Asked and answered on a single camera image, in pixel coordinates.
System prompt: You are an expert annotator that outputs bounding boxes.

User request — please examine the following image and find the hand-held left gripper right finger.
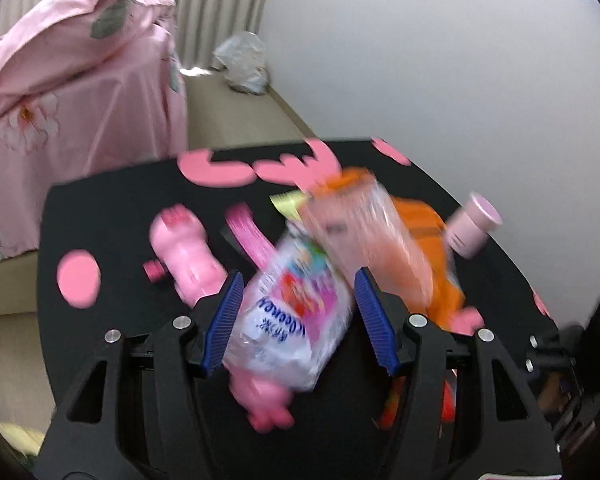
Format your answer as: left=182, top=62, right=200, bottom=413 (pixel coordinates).
left=354, top=266, right=566, bottom=480

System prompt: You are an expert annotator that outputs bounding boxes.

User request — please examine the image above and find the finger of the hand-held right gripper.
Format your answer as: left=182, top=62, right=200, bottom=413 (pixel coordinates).
left=526, top=326, right=587, bottom=377

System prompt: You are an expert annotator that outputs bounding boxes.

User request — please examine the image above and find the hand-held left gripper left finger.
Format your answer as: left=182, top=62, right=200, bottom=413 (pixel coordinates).
left=30, top=270, right=245, bottom=480

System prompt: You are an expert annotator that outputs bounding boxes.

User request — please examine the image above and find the clear plastic wrapper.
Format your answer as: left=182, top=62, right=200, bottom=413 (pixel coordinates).
left=297, top=180, right=433, bottom=321

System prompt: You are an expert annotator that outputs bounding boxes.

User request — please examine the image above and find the trash bin with yellow bag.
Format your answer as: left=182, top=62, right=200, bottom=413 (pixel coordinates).
left=0, top=417, right=47, bottom=462

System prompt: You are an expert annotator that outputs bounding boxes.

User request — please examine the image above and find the pink pig-shaped bottle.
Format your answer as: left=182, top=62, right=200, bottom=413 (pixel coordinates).
left=144, top=205, right=297, bottom=433

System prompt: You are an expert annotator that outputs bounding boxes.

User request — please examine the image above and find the light pink wrapper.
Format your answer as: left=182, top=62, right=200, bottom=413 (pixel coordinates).
left=449, top=307, right=485, bottom=336

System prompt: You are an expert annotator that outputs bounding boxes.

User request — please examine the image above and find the pink striped wrapper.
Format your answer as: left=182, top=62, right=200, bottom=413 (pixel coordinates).
left=225, top=204, right=277, bottom=271

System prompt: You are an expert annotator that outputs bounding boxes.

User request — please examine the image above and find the orange packet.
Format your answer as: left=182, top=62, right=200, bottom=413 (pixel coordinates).
left=330, top=167, right=467, bottom=333

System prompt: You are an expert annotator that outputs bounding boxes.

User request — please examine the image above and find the small red packet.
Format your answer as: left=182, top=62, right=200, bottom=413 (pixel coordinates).
left=377, top=377, right=456, bottom=431

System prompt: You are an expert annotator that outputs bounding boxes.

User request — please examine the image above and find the yellow green wrapper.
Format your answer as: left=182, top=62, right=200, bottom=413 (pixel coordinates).
left=270, top=191, right=306, bottom=221

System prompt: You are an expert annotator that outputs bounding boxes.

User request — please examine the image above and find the small pink cylinder bottle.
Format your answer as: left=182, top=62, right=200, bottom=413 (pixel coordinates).
left=445, top=192, right=504, bottom=261

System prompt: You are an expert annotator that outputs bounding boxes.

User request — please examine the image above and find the pink floral bed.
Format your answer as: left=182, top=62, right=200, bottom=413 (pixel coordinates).
left=0, top=0, right=189, bottom=268

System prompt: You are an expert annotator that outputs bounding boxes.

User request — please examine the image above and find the white plastic bag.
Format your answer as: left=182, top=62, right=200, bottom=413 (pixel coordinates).
left=212, top=31, right=271, bottom=95

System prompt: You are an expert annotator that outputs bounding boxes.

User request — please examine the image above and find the grey white curtain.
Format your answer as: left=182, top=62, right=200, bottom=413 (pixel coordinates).
left=0, top=0, right=277, bottom=75

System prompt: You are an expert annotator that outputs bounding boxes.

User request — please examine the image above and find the pink floral duvet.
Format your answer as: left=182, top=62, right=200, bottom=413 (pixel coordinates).
left=0, top=0, right=177, bottom=127

